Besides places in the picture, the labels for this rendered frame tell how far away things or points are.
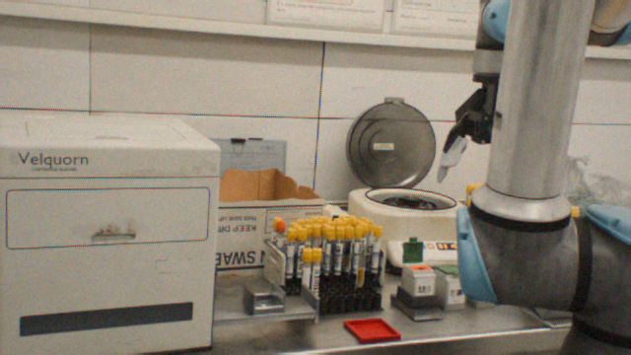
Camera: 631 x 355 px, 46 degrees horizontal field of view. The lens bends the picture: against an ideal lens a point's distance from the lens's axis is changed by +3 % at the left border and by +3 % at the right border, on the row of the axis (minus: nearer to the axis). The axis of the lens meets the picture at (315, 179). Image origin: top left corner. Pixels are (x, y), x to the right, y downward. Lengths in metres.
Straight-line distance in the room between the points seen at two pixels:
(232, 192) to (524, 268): 0.88
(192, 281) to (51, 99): 0.68
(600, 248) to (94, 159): 0.62
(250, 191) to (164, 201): 0.66
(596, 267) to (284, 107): 0.97
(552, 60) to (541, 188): 0.15
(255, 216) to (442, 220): 0.40
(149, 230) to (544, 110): 0.53
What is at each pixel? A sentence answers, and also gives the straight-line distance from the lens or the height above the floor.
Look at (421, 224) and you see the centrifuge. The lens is 1.49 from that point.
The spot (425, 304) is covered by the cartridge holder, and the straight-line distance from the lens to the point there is 1.27.
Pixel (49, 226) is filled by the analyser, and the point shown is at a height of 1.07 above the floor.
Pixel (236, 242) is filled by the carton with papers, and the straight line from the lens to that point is 1.36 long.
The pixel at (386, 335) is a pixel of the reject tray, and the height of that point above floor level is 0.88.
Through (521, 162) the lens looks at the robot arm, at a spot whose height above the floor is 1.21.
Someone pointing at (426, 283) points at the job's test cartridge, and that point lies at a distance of 1.26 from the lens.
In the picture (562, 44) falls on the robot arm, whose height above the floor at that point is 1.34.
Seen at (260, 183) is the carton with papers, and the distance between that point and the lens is 1.64.
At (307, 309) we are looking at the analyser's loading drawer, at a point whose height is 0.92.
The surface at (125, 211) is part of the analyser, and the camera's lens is 0.99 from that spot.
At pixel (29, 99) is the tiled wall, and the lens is 1.60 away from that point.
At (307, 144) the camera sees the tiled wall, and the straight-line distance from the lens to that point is 1.74.
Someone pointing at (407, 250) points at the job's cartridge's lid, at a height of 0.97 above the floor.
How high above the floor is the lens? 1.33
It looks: 11 degrees down
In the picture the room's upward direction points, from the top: 4 degrees clockwise
